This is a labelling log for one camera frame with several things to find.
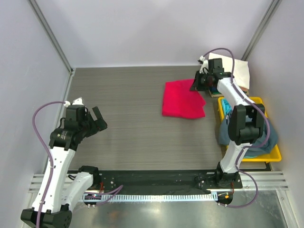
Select pink t shirt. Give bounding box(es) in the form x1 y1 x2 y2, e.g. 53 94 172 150
161 79 206 119

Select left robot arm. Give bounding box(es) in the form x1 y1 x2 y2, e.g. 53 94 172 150
20 104 107 228

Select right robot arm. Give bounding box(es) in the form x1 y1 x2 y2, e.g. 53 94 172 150
190 58 266 189

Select turquoise t shirt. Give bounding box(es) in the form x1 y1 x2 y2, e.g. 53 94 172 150
221 98 232 116

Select white folded t shirt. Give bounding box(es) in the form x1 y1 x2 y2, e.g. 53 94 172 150
209 52 250 90

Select grey blue t shirt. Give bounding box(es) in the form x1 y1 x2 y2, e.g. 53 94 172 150
218 115 278 158

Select yellow plastic bin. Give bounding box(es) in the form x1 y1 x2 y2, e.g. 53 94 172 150
218 97 282 162

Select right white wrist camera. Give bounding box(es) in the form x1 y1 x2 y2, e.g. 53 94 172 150
198 56 209 74

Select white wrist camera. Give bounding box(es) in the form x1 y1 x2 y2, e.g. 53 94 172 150
64 97 84 107
198 56 209 74

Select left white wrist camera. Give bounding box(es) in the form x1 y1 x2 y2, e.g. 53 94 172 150
64 97 84 107

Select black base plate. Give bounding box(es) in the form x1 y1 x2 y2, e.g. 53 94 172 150
99 170 243 195

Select slotted cable duct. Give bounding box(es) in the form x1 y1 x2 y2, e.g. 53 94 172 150
81 192 218 203

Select right aluminium frame post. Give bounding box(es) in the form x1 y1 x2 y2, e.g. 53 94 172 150
241 0 282 61

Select aluminium frame post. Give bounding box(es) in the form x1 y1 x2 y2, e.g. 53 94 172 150
28 0 73 74
241 0 282 61

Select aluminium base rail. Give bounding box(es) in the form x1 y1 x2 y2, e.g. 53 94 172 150
28 171 289 193

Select left aluminium frame post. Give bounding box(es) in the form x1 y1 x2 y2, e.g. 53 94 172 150
28 0 73 74

